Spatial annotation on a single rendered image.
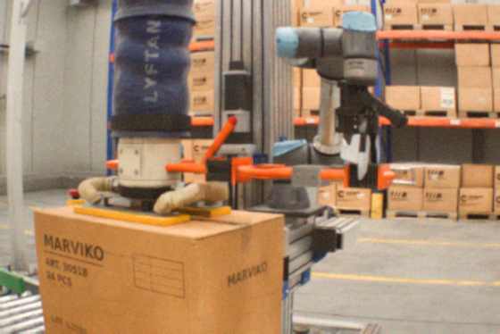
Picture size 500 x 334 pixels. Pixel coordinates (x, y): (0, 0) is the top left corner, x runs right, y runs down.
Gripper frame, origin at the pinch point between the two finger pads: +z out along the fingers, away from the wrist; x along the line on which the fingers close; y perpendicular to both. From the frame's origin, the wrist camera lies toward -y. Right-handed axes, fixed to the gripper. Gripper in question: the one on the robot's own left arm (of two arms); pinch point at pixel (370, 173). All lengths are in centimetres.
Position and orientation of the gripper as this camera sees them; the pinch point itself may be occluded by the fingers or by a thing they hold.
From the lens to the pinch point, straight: 114.7
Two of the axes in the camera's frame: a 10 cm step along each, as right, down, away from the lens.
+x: -5.0, 0.6, -8.7
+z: 0.0, 10.0, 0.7
